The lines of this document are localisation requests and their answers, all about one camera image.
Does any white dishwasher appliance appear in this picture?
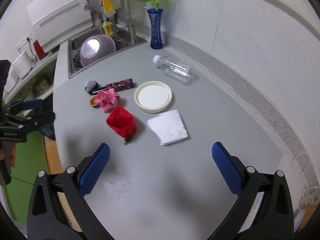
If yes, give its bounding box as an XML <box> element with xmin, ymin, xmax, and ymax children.
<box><xmin>27</xmin><ymin>0</ymin><xmax>93</xmax><ymax>52</ymax></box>

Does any steel pot on shelf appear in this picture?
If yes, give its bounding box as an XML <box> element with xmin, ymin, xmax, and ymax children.
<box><xmin>34</xmin><ymin>76</ymin><xmax>51</xmax><ymax>95</ymax></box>

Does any yellow sponge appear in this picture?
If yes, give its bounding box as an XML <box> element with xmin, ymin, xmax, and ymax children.
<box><xmin>103</xmin><ymin>22</ymin><xmax>113</xmax><ymax>36</ymax></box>

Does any purple plastic basin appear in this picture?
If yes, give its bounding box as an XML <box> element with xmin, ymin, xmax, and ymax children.
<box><xmin>80</xmin><ymin>34</ymin><xmax>116</xmax><ymax>67</ymax></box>

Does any blue glass vase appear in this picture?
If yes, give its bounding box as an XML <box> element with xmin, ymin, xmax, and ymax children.
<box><xmin>147</xmin><ymin>9</ymin><xmax>163</xmax><ymax>50</ymax></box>

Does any white round plastic lid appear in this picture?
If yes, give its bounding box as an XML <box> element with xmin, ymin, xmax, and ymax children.
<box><xmin>134</xmin><ymin>81</ymin><xmax>173</xmax><ymax>114</ymax></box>

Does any stainless steel sink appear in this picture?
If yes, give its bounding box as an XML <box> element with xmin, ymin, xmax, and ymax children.
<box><xmin>68</xmin><ymin>27</ymin><xmax>146</xmax><ymax>78</ymax></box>

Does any person left hand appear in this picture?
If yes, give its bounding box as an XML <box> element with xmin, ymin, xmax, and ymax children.
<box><xmin>0</xmin><ymin>142</ymin><xmax>16</xmax><ymax>168</ymax></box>

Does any tall steel faucet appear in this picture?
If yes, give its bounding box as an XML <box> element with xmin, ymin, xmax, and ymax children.
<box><xmin>99</xmin><ymin>0</ymin><xmax>137</xmax><ymax>44</ymax></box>

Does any red cloth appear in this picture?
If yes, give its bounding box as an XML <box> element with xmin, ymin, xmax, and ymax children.
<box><xmin>106</xmin><ymin>106</ymin><xmax>137</xmax><ymax>143</ymax></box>

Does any grey sock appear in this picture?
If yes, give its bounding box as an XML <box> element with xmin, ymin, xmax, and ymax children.
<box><xmin>85</xmin><ymin>80</ymin><xmax>98</xmax><ymax>95</ymax></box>

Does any wall power socket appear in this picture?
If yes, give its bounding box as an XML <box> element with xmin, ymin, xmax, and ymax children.
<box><xmin>16</xmin><ymin>33</ymin><xmax>31</xmax><ymax>52</ymax></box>

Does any pink paper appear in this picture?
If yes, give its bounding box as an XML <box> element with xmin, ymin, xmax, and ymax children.
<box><xmin>94</xmin><ymin>88</ymin><xmax>120</xmax><ymax>112</ymax></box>

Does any white rice cooker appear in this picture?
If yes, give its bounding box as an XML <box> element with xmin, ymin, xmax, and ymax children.
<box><xmin>12</xmin><ymin>51</ymin><xmax>33</xmax><ymax>79</ymax></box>

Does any clear plastic bottle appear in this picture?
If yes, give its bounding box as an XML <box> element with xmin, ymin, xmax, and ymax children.
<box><xmin>152</xmin><ymin>55</ymin><xmax>195</xmax><ymax>85</ymax></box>

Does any white cable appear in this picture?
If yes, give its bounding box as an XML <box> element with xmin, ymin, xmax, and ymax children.
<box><xmin>291</xmin><ymin>152</ymin><xmax>313</xmax><ymax>181</ymax></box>

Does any black floral tube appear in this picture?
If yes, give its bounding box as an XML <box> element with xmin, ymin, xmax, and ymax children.
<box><xmin>90</xmin><ymin>79</ymin><xmax>134</xmax><ymax>95</ymax></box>

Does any white napkin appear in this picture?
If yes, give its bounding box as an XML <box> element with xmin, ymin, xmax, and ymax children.
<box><xmin>147</xmin><ymin>110</ymin><xmax>189</xmax><ymax>146</ymax></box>

